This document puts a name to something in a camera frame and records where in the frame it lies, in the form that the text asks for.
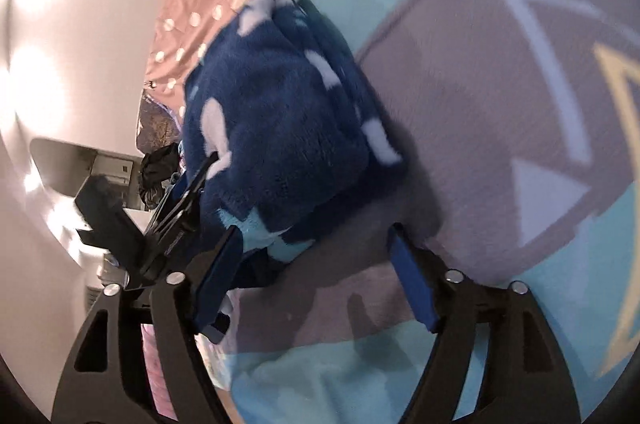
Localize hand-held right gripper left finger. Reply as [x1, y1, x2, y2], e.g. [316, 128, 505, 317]
[50, 226, 247, 424]

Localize white cabinet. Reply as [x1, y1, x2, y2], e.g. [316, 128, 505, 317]
[30, 139, 146, 211]

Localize dark printed blanket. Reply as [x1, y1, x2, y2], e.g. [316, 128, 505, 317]
[136, 89, 183, 155]

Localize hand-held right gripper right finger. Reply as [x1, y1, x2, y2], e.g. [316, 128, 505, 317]
[387, 223, 583, 424]

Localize black crumpled cloth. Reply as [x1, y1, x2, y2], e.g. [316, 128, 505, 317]
[137, 143, 183, 210]

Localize teal and grey bed sheet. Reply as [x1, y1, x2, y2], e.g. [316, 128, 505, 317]
[220, 0, 640, 424]

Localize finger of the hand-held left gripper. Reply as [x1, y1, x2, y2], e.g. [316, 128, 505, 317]
[147, 151, 221, 255]

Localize navy fleece garment white spots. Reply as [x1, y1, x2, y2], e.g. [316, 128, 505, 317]
[180, 0, 406, 265]

